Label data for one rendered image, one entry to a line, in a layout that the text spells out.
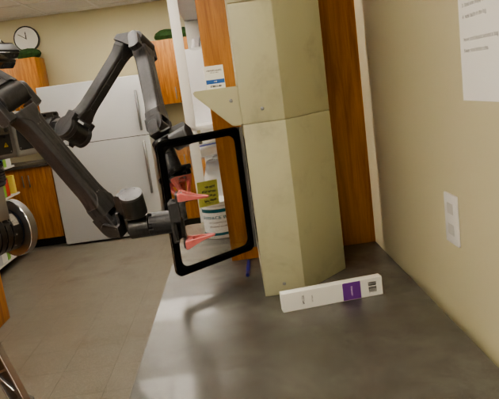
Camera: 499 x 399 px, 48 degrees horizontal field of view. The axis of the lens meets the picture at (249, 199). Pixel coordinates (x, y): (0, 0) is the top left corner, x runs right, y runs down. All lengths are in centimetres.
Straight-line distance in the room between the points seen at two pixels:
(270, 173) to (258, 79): 24
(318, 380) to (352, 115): 99
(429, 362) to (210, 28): 118
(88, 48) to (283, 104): 587
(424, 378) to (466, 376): 7
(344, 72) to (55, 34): 576
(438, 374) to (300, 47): 88
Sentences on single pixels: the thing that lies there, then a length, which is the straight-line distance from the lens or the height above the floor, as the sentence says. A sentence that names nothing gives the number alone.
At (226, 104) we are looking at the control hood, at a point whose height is 147.
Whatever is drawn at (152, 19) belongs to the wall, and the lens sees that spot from 713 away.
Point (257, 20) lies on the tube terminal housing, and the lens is 148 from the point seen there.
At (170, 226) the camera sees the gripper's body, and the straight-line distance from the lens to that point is 139.
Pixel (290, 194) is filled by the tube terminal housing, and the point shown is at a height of 121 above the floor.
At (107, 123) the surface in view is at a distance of 649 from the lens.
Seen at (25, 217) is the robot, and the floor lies 117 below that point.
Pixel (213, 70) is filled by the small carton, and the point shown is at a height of 156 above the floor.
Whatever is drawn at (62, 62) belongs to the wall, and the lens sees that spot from 730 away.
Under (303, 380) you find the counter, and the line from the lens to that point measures 115.
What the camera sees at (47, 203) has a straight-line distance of 692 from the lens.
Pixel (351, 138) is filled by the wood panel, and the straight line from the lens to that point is 188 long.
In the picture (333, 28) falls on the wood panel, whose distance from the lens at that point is 187.
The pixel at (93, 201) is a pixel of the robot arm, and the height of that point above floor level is 128.
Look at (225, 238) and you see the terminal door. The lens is 176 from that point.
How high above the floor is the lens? 150
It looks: 11 degrees down
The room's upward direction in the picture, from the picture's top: 8 degrees counter-clockwise
